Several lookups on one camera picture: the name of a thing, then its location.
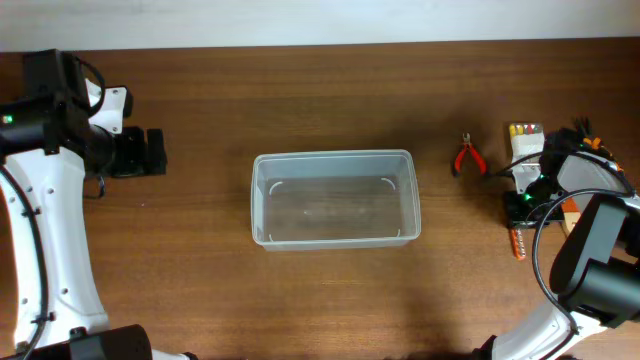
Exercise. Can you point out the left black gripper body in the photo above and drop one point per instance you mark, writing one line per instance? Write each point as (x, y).
(135, 151)

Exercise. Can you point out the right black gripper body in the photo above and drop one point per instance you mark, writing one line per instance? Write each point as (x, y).
(523, 211)

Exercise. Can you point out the orange socket bit holder strip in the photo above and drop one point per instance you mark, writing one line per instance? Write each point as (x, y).
(517, 243)

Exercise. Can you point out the clear plastic storage container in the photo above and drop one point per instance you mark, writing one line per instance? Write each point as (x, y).
(326, 200)

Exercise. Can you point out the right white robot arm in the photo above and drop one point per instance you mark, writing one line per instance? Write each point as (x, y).
(588, 290)

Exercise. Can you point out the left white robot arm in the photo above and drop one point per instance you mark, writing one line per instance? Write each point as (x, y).
(67, 129)

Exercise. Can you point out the clear box of bits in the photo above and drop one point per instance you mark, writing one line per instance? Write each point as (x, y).
(526, 139)

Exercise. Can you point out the orange scraper with wooden handle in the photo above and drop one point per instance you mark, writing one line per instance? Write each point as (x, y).
(571, 214)

